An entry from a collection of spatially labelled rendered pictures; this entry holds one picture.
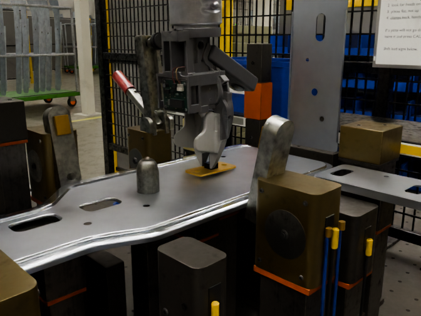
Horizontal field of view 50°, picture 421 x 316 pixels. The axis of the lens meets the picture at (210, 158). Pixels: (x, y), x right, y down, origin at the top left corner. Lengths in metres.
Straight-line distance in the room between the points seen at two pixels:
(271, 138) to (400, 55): 0.63
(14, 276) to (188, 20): 0.41
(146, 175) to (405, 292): 0.64
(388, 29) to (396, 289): 0.57
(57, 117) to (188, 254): 0.34
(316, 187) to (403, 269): 0.65
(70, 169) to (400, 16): 0.78
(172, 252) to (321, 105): 0.51
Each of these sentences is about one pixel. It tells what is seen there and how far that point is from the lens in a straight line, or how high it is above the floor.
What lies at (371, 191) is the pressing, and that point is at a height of 1.00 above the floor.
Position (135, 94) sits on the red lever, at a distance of 0.85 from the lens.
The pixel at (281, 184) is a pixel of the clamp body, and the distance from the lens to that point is 0.53.
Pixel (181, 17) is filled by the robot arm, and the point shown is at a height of 1.24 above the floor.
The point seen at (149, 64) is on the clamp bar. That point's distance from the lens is 0.82.
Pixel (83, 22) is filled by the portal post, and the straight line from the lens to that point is 7.63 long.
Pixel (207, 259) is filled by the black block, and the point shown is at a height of 0.99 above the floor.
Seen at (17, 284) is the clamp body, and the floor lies 1.04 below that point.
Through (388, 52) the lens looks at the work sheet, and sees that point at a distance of 1.14.
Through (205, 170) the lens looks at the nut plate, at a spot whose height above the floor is 1.01.
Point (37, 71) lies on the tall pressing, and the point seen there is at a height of 0.66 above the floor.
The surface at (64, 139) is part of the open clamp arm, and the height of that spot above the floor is 1.06.
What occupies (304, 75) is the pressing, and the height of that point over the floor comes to 1.14.
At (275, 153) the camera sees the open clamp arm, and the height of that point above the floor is 1.08.
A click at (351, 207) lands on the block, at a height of 0.98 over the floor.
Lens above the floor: 1.21
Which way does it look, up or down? 15 degrees down
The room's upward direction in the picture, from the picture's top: straight up
